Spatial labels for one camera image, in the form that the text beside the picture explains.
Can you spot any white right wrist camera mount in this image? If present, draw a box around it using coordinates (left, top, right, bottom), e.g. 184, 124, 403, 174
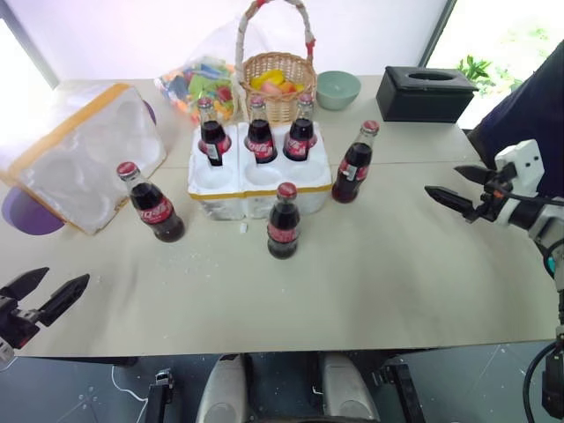
493, 139, 545, 200

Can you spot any dark window frame bar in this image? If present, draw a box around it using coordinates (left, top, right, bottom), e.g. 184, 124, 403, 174
415, 0, 458, 70
0, 0, 60, 90

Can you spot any round purple mat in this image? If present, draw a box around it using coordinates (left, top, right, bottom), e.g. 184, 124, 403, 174
141, 100, 159, 128

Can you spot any grey rounded shell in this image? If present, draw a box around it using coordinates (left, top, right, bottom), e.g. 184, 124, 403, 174
317, 352, 382, 423
195, 353, 249, 423

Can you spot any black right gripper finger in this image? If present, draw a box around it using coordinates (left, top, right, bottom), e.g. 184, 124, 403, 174
454, 164, 499, 186
424, 185, 480, 222

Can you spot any pale green bowl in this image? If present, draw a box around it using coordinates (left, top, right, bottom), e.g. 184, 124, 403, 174
315, 70, 362, 111

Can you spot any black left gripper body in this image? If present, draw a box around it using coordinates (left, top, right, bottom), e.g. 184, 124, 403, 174
0, 295, 43, 351

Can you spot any purple plate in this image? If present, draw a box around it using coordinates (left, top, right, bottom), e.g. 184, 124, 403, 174
1, 186, 68, 237

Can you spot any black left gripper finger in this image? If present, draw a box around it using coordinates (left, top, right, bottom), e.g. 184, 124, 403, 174
0, 266, 51, 301
36, 273, 91, 328

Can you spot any white floor cable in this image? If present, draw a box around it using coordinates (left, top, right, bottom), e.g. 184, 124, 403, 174
109, 363, 150, 403

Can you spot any yellow toy fruit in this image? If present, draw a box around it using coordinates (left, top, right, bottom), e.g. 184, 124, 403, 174
249, 69, 284, 89

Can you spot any wicker basket with wrapped handle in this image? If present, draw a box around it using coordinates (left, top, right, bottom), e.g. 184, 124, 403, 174
234, 0, 319, 126

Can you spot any clear bag of colourful toys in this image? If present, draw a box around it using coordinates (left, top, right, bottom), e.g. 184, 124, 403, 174
153, 39, 242, 127

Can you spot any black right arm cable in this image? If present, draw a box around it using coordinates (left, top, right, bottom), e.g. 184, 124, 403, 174
523, 338, 558, 423

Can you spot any black tissue box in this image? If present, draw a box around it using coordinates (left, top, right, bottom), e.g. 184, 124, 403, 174
375, 65, 480, 124

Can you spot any person in dark clothes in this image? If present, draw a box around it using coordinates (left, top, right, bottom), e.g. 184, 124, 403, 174
465, 41, 564, 197

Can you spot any white foam bottle crate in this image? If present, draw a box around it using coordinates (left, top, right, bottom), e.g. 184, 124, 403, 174
187, 121, 333, 221

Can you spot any black floor stand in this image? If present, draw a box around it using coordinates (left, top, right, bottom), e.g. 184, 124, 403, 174
372, 355, 427, 423
145, 366, 175, 423

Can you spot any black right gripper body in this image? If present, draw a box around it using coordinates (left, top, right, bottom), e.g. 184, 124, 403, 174
475, 163, 517, 223

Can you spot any glass cola bottle red cap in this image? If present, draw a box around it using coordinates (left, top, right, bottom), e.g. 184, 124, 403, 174
197, 97, 234, 167
266, 182, 301, 260
243, 95, 278, 165
282, 93, 319, 162
115, 161, 186, 243
330, 120, 382, 204

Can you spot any green plant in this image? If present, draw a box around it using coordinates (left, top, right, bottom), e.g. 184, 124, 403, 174
455, 54, 495, 85

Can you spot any white foam lid yellow tape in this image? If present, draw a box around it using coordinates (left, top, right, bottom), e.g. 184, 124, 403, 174
0, 83, 168, 236

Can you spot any orange toy fruit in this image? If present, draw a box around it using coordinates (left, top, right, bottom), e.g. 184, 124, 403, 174
262, 80, 306, 96

